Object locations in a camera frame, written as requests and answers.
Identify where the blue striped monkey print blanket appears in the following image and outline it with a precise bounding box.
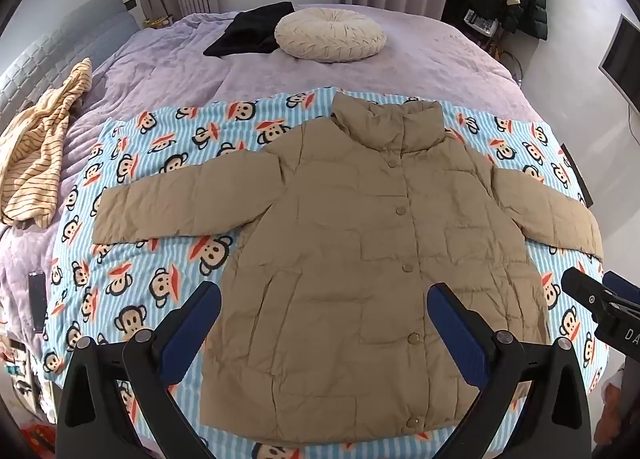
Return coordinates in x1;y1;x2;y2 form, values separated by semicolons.
40;86;611;459

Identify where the black garment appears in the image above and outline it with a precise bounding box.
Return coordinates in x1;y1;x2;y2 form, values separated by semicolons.
203;2;296;59

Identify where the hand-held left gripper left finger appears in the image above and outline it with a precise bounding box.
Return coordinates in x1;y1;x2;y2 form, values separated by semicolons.
56;281;222;459

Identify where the purple fluffy bedspread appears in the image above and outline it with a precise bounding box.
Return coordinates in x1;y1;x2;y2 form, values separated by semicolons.
0;3;546;340

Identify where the khaki puffer jacket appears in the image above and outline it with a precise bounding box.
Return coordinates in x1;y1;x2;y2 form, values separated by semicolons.
92;90;604;451

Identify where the grey padded headboard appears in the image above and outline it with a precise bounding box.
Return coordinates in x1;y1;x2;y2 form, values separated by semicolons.
0;0;141;112

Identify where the yellow striped garment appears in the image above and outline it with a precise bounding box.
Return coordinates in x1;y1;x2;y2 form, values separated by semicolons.
0;58;94;229

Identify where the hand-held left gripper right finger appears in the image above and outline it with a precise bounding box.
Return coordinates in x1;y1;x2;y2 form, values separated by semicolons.
427;282;593;459

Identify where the colourful packaging pile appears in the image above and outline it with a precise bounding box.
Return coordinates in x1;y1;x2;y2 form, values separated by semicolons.
0;331;57;459

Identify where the round cream cushion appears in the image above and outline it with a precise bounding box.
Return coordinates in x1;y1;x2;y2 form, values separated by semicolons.
274;8;388;63

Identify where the grey printed bag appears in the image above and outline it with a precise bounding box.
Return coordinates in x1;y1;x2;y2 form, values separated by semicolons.
463;9;497;36

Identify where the wall-mounted flat screen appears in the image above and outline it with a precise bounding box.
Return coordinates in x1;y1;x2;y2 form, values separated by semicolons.
598;14;640;106

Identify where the black smartphone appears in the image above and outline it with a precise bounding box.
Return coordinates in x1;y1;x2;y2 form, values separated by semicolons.
27;271;49;333

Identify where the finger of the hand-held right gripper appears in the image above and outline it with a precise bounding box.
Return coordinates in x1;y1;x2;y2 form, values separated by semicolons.
560;267;614;315
602;270;640;303

